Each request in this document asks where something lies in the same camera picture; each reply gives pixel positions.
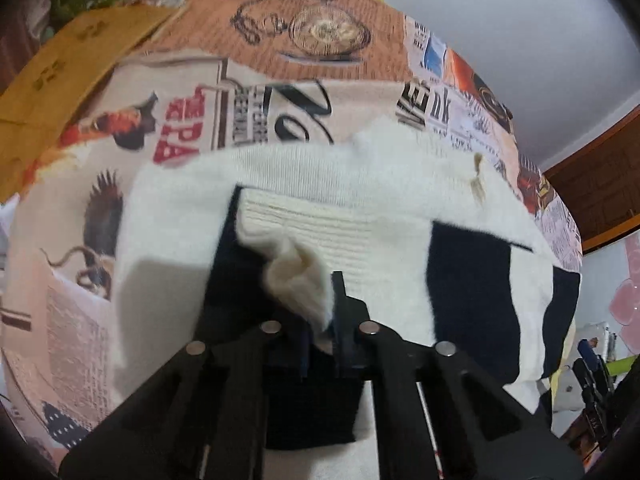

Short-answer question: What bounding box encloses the brown wooden cabinet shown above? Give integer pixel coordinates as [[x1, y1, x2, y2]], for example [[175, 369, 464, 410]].
[[542, 105, 640, 256]]

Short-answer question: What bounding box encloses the brown cardboard box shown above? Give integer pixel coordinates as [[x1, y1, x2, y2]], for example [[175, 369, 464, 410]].
[[0, 5, 187, 206]]

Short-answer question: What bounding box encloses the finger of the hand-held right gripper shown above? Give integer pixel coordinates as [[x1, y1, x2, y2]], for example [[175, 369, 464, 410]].
[[572, 339, 618, 453]]

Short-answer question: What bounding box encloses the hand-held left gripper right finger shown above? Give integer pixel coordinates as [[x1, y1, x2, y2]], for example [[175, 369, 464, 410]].
[[331, 271, 587, 480]]

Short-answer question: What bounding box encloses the pink flower wall sticker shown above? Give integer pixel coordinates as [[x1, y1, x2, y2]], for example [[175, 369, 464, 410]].
[[607, 249, 640, 346]]

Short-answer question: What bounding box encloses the newspaper print tablecloth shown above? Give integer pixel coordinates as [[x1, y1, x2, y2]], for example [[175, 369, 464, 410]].
[[0, 0, 583, 471]]

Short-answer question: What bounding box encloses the white and navy knit sweater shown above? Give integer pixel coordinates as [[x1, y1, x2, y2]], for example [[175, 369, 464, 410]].
[[112, 115, 583, 480]]

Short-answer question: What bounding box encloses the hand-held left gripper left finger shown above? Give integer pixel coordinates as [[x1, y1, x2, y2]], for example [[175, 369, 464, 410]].
[[59, 319, 313, 480]]

